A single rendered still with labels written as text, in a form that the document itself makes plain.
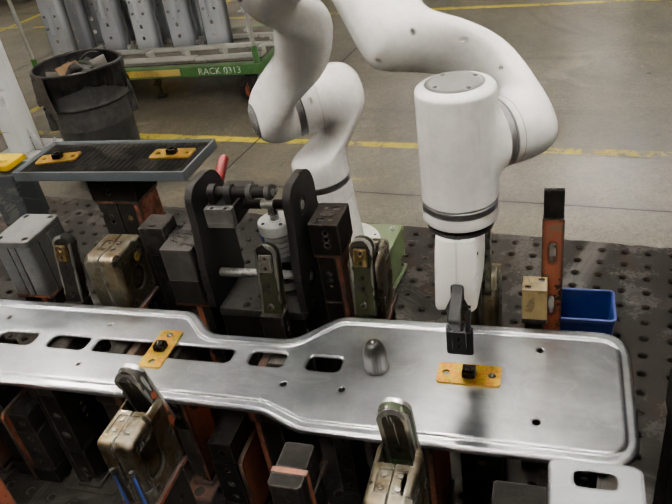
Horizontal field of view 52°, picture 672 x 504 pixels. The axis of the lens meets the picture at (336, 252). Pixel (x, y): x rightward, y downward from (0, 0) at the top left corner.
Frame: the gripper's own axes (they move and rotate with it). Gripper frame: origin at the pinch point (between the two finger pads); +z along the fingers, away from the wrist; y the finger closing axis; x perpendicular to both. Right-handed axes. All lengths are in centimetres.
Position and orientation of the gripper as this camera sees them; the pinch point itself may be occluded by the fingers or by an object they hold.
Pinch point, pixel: (465, 322)
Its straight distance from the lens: 88.5
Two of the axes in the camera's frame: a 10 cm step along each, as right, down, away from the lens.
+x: 9.5, 0.4, -3.0
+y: -2.7, 5.6, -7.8
